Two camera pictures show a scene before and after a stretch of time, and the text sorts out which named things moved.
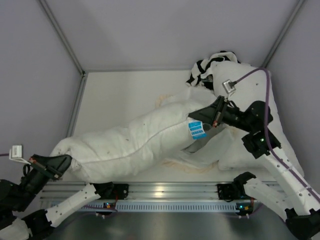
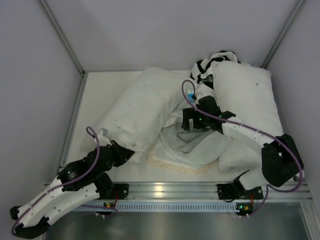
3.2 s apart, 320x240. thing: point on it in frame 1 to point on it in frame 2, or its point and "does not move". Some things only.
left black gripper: (43, 169) to (121, 153)
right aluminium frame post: (287, 25) does not move
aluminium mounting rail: (138, 191) does not move
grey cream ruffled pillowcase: (203, 155) does not move
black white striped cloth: (201, 73) does not move
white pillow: (163, 130) to (136, 115)
